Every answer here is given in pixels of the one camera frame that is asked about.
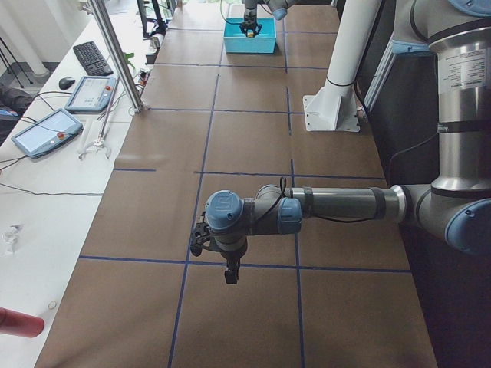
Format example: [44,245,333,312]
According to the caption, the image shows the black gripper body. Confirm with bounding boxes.
[243,10,257,27]
[224,255,240,284]

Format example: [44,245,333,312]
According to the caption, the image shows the black computer mouse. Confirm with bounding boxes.
[58,77,76,90]

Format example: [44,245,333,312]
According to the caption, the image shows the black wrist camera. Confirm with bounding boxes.
[190,222,211,257]

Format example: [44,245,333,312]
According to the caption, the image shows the aluminium frame post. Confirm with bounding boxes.
[87,0,143,113]

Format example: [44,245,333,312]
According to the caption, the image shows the crumpled white paper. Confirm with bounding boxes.
[1,224,24,255]

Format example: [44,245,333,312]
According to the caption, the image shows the white grabber claw tool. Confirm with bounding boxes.
[77,82,116,160]

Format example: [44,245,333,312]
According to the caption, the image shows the light blue plastic bin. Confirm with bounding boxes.
[223,18,276,54]

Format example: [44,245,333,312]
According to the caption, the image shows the black computer keyboard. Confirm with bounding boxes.
[72,41,113,76]

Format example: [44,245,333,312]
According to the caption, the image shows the far teach pendant tablet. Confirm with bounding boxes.
[65,76,116,113]

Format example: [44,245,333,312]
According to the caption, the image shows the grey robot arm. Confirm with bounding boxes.
[239,0,297,38]
[190,1,490,284]

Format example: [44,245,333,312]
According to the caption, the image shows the teach pendant tablet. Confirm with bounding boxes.
[12,108,83,159]
[65,76,116,113]

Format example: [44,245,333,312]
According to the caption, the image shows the white pedestal mount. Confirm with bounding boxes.
[303,0,381,133]

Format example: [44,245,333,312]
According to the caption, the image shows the red cylinder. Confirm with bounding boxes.
[1,307,44,338]

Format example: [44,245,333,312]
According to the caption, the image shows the near teach pendant tablet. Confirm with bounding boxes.
[12,108,83,159]

